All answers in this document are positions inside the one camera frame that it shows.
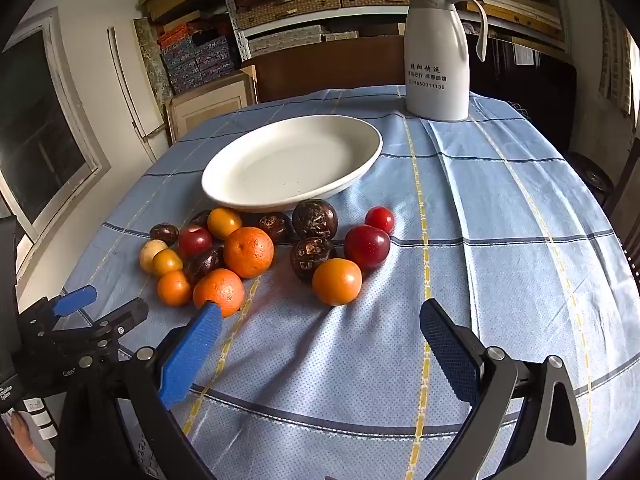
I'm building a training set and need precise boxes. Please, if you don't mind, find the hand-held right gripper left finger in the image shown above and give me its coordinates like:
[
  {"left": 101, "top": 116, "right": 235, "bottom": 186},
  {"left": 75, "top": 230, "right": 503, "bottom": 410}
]
[{"left": 57, "top": 301, "right": 224, "bottom": 480}]

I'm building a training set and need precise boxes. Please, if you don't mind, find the green patterned board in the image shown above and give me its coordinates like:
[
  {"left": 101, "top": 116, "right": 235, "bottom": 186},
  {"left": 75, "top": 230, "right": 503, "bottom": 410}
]
[{"left": 133, "top": 17, "right": 175, "bottom": 111}]

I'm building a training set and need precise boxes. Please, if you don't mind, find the pale yellow small fruit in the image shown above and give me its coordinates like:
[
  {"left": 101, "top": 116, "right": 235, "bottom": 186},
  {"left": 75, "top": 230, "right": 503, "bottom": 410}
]
[{"left": 139, "top": 239, "right": 169, "bottom": 274}]

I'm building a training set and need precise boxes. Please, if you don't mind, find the brown wooden board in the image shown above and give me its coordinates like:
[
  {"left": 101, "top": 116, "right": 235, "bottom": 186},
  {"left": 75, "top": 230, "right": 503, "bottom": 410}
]
[{"left": 241, "top": 34, "right": 409, "bottom": 104}]

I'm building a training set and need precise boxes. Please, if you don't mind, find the white oval plate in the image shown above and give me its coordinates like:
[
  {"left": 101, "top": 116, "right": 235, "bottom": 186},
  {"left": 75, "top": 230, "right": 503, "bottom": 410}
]
[{"left": 201, "top": 115, "right": 384, "bottom": 213}]

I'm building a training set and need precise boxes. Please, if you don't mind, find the white picture frame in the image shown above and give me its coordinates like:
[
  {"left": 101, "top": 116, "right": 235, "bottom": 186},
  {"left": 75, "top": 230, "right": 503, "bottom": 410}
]
[{"left": 107, "top": 25, "right": 172, "bottom": 162}]

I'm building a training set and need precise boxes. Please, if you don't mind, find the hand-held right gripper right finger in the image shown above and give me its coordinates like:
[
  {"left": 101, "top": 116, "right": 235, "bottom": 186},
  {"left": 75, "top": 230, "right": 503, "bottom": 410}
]
[{"left": 419, "top": 298, "right": 590, "bottom": 480}]

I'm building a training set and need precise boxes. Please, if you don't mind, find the red cherry tomato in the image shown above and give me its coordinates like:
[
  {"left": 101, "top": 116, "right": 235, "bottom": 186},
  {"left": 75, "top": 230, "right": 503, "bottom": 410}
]
[{"left": 364, "top": 206, "right": 395, "bottom": 235}]

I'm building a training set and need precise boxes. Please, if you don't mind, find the white framed window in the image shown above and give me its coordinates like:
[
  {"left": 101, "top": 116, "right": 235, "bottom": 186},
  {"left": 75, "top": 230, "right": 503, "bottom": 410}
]
[{"left": 0, "top": 8, "right": 112, "bottom": 243}]

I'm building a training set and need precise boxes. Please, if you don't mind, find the white ceramic jug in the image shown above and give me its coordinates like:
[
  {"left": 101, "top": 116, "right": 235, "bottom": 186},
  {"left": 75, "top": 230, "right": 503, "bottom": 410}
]
[{"left": 404, "top": 0, "right": 488, "bottom": 122}]

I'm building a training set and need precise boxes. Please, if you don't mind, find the white metal shelf rack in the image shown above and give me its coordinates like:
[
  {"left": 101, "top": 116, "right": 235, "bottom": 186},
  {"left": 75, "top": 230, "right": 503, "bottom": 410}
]
[{"left": 215, "top": 0, "right": 571, "bottom": 58}]

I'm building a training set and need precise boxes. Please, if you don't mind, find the printed paper packaging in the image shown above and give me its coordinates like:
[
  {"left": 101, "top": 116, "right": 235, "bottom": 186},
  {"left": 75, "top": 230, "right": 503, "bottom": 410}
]
[{"left": 0, "top": 399, "right": 57, "bottom": 480}]

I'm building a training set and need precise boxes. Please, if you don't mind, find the large red tomato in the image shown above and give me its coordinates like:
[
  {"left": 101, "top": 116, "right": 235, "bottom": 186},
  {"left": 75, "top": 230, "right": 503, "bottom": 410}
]
[{"left": 343, "top": 225, "right": 391, "bottom": 272}]

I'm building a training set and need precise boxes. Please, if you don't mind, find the bright window with grille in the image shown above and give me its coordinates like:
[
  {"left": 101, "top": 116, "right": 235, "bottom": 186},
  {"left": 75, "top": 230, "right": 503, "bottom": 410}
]
[{"left": 597, "top": 0, "right": 640, "bottom": 117}]

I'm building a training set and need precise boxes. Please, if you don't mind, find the large orange tomato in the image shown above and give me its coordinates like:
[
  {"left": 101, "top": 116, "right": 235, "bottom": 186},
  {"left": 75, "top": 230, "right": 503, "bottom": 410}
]
[{"left": 157, "top": 270, "right": 193, "bottom": 307}]

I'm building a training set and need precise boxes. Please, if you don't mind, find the blue checked tablecloth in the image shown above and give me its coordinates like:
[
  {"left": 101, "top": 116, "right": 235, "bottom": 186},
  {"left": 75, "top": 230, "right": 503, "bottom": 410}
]
[{"left": 60, "top": 85, "right": 640, "bottom": 480}]

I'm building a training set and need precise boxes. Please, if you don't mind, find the small yellow tomato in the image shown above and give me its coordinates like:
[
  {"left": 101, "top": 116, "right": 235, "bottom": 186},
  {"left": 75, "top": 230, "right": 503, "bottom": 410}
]
[{"left": 152, "top": 248, "right": 184, "bottom": 278}]

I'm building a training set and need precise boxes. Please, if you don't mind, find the dark water chestnut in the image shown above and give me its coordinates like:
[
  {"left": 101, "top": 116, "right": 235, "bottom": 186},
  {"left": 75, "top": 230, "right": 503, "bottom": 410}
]
[
  {"left": 149, "top": 223, "right": 180, "bottom": 247},
  {"left": 256, "top": 211, "right": 293, "bottom": 243}
]

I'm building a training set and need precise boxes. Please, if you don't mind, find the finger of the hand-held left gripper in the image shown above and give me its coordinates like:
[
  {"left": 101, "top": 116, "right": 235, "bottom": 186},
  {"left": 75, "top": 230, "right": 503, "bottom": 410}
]
[
  {"left": 17, "top": 285, "right": 98, "bottom": 333},
  {"left": 55, "top": 297, "right": 149, "bottom": 356}
]

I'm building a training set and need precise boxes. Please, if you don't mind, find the stack of patterned fabric boxes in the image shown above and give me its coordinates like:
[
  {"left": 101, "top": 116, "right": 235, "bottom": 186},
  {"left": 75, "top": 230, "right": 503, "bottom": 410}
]
[{"left": 157, "top": 25, "right": 243, "bottom": 97}]

